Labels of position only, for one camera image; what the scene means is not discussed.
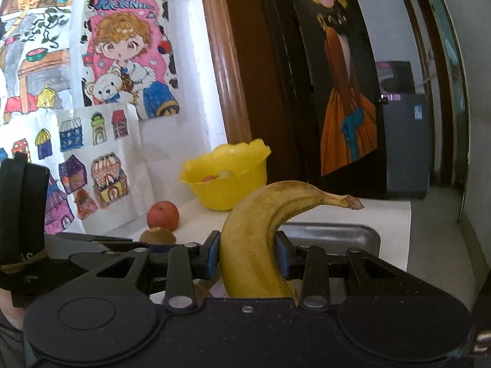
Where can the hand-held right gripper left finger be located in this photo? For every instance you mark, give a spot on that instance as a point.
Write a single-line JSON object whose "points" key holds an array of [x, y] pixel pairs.
{"points": [[211, 255]]}

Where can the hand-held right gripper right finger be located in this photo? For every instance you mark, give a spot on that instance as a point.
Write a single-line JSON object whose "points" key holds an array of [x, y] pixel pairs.
{"points": [[283, 253]]}

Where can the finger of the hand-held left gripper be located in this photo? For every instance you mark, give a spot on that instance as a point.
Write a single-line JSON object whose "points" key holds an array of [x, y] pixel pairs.
{"points": [[92, 239]]}

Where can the yellow banana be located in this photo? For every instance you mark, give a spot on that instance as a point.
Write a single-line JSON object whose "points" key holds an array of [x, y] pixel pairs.
{"points": [[249, 237]]}

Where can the yellow plastic bowl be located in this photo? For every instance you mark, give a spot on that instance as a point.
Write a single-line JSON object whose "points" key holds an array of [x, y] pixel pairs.
{"points": [[230, 191]]}

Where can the metal tray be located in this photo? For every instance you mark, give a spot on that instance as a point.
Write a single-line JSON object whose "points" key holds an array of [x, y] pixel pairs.
{"points": [[337, 237]]}

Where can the red apple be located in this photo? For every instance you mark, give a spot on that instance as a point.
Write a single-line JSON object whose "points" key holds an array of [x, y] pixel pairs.
{"points": [[163, 214]]}

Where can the dark wooden door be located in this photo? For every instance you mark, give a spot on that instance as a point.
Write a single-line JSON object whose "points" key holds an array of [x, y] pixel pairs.
{"points": [[291, 103]]}

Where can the orange dress door poster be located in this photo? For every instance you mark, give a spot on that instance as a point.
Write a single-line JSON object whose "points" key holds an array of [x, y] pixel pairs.
{"points": [[345, 103]]}

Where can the grey washing machine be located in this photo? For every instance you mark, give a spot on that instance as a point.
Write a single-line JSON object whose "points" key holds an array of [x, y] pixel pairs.
{"points": [[408, 149]]}

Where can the dark box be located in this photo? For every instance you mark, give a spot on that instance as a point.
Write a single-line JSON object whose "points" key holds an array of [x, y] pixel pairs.
{"points": [[395, 76]]}

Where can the colourful houses wall poster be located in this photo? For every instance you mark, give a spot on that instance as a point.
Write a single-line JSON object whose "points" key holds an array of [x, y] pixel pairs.
{"points": [[99, 153]]}

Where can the cartoon room wall poster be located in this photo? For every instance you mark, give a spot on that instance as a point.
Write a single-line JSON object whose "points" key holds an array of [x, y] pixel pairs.
{"points": [[38, 46]]}

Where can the brown wooden door frame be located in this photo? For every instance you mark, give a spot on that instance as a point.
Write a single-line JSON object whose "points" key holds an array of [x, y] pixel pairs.
{"points": [[230, 76]]}

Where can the pink cartoon wall poster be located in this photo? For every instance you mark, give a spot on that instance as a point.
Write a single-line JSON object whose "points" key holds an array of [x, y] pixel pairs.
{"points": [[126, 53]]}

